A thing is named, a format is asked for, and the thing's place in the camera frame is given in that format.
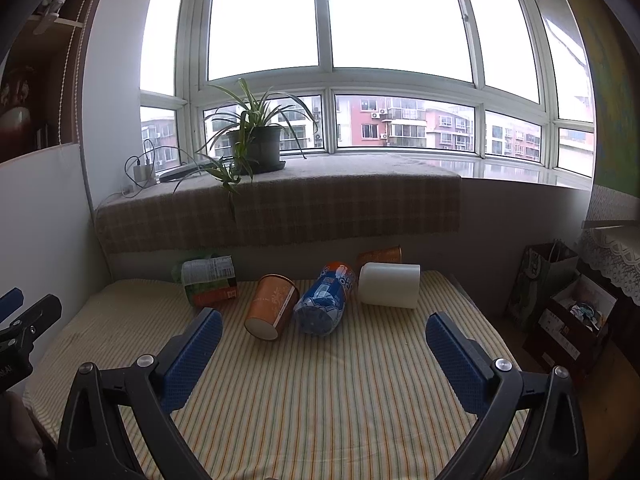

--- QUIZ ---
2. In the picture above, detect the blue Arctic Ocean cup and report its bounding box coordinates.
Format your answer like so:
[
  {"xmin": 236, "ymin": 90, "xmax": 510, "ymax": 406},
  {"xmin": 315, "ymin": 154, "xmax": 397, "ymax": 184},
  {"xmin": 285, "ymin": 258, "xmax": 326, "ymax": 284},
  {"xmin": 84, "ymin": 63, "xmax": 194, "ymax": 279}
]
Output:
[{"xmin": 293, "ymin": 261, "xmax": 356, "ymax": 337}]

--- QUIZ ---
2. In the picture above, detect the green orange labelled cup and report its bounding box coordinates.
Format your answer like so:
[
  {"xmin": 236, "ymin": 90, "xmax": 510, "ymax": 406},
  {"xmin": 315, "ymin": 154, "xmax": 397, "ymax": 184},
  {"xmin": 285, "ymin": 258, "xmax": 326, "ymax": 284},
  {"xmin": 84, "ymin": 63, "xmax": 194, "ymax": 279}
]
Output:
[{"xmin": 180, "ymin": 256, "xmax": 238, "ymax": 308}]

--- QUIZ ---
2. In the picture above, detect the orange paper cup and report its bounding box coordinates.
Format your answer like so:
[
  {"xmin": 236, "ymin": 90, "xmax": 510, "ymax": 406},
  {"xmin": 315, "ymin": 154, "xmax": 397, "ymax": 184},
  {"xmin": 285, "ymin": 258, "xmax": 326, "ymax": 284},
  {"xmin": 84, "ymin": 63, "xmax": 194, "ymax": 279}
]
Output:
[{"xmin": 244, "ymin": 274, "xmax": 300, "ymax": 341}]

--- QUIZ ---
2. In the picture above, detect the white plastic cup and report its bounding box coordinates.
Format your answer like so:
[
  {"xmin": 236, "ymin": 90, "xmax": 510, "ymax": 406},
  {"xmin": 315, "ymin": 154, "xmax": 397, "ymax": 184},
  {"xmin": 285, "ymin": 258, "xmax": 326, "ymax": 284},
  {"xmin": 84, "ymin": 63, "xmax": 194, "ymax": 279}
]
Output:
[{"xmin": 358, "ymin": 262, "xmax": 421, "ymax": 310}]

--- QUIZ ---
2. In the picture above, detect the orange cup behind white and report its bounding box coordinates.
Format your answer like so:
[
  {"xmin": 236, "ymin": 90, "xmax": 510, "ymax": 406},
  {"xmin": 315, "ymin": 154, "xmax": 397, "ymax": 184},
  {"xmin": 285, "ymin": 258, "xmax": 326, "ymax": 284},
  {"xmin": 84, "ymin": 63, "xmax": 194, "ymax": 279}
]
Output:
[{"xmin": 357, "ymin": 246, "xmax": 402, "ymax": 269}]

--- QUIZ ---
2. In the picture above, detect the dark red open box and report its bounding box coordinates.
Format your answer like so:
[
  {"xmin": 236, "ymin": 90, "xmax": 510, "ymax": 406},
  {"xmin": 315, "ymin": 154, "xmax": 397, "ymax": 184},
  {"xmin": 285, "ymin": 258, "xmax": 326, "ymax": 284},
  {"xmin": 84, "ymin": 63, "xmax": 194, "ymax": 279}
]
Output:
[{"xmin": 523, "ymin": 274, "xmax": 618, "ymax": 375}]

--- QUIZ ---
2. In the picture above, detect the green paper bag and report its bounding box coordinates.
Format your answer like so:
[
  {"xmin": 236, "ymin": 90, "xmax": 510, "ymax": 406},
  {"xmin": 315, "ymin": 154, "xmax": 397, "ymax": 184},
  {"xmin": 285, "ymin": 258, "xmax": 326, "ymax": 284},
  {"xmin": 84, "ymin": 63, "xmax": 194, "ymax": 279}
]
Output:
[{"xmin": 506, "ymin": 240, "xmax": 579, "ymax": 327}]

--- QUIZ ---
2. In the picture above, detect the striped table cloth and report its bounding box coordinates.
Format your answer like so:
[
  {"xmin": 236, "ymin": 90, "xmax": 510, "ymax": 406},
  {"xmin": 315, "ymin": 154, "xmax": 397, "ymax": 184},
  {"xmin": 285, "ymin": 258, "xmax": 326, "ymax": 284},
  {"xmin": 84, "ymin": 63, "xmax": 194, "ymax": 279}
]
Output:
[{"xmin": 22, "ymin": 268, "xmax": 532, "ymax": 480}]

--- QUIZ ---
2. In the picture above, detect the black flat device on sill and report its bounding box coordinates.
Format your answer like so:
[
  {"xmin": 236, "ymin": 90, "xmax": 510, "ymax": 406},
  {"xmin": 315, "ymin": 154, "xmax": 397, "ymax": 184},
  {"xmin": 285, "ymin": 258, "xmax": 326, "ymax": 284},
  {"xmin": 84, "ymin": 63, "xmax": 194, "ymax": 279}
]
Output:
[{"xmin": 157, "ymin": 159, "xmax": 218, "ymax": 183}]

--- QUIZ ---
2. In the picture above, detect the white lace cloth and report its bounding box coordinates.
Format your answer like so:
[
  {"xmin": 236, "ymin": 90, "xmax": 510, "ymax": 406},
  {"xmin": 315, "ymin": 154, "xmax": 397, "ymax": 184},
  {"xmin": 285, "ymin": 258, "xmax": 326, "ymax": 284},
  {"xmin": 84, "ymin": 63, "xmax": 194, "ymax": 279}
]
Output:
[{"xmin": 578, "ymin": 226, "xmax": 640, "ymax": 306}]

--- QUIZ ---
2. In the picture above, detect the brown plaid sill cloth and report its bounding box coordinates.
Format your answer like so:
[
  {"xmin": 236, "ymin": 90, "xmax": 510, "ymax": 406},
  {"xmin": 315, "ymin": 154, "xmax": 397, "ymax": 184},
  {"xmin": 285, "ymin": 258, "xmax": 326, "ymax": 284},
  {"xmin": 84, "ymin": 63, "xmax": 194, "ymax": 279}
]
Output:
[{"xmin": 94, "ymin": 154, "xmax": 462, "ymax": 255}]

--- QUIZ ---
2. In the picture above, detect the potted spider plant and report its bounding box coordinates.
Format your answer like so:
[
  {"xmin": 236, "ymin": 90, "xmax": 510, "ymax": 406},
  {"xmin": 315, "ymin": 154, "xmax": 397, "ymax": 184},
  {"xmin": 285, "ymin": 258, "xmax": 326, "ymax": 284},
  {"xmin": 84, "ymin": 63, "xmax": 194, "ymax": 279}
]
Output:
[{"xmin": 190, "ymin": 77, "xmax": 319, "ymax": 219}]

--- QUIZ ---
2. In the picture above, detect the white charger with cables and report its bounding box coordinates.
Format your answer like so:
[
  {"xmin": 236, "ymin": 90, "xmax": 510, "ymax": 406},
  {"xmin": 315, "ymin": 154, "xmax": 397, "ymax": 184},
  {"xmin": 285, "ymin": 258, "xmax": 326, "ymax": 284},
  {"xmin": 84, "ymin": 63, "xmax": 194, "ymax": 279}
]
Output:
[{"xmin": 112, "ymin": 139, "xmax": 156, "ymax": 198}]

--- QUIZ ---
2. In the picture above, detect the bead blind cord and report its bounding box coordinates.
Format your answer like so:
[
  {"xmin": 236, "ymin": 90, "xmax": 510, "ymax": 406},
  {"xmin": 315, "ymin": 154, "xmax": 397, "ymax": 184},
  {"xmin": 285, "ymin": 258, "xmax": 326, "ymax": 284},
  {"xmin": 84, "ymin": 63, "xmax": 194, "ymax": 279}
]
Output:
[{"xmin": 55, "ymin": 0, "xmax": 120, "ymax": 148}]

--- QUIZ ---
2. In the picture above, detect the white window frame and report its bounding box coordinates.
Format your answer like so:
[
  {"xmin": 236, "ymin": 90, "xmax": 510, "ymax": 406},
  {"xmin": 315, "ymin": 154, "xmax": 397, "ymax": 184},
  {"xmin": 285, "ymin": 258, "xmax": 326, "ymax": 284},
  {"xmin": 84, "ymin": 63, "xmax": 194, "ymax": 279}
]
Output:
[{"xmin": 140, "ymin": 0, "xmax": 596, "ymax": 182}]

